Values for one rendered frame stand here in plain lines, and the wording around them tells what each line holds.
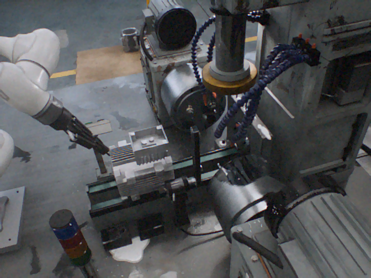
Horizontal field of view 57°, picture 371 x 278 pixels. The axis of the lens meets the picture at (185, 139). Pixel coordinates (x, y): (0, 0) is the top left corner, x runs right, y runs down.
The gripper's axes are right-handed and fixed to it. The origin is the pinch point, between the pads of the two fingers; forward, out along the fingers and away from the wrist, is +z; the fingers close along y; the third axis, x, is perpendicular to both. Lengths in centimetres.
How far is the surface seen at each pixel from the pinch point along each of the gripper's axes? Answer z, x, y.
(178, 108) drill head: 19.2, -27.5, 14.8
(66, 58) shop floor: 82, 79, 296
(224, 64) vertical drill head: -3, -52, -10
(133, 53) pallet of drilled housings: 105, 8, 247
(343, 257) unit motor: -2, -47, -73
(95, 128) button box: 2.8, 2.0, 15.5
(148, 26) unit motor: 2, -37, 53
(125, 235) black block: 21.5, 11.3, -22.3
